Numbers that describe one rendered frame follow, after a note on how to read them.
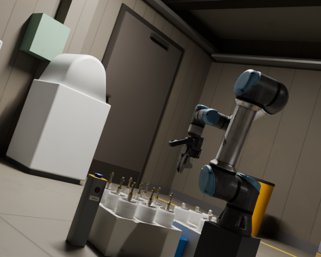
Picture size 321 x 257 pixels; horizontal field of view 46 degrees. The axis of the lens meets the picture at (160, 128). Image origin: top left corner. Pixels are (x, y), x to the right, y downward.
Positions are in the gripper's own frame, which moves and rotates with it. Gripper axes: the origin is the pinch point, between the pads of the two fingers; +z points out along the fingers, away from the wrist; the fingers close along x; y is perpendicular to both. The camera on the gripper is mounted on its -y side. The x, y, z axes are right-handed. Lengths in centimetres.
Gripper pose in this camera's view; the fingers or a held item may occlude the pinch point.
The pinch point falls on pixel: (178, 170)
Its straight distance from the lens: 194.9
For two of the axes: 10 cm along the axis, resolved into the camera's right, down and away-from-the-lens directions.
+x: -3.0, -0.2, 9.5
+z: -3.2, 9.5, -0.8
